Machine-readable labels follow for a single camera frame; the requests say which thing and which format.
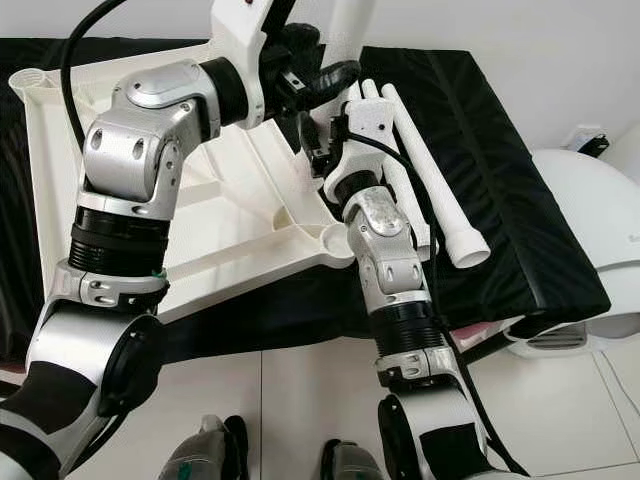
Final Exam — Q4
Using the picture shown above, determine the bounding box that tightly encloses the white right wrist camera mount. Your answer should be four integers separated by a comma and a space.
325, 95, 403, 201

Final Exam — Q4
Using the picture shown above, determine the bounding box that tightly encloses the grey robot right foot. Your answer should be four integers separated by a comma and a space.
320, 440, 381, 480

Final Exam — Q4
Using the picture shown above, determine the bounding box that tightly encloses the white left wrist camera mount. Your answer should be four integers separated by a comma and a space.
208, 0, 321, 131

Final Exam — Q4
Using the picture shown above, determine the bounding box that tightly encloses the grey robot left foot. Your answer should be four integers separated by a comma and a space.
160, 415, 253, 480

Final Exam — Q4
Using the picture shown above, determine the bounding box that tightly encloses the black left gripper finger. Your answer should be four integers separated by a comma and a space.
295, 60, 362, 107

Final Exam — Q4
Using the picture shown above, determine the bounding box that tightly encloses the black metal table leg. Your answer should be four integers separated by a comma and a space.
455, 318, 531, 366

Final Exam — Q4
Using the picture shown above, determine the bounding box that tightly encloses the black cloth table cover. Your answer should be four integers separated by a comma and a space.
0, 38, 611, 366

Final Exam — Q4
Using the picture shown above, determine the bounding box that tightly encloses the wall socket with black plug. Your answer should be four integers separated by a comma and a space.
570, 127, 611, 159

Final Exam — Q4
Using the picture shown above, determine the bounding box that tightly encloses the white dome appliance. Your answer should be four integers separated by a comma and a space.
505, 148, 640, 359

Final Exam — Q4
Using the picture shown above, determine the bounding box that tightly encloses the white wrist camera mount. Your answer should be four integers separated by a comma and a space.
208, 0, 321, 131
325, 95, 403, 201

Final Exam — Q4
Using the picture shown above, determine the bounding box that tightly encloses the white plastic children table top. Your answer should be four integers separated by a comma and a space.
8, 38, 364, 326

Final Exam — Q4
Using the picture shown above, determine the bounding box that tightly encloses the white cylinder appliance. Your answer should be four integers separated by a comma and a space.
610, 120, 640, 181

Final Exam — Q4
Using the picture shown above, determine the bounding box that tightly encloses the grey robot foot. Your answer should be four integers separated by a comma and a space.
160, 415, 253, 480
320, 440, 381, 480

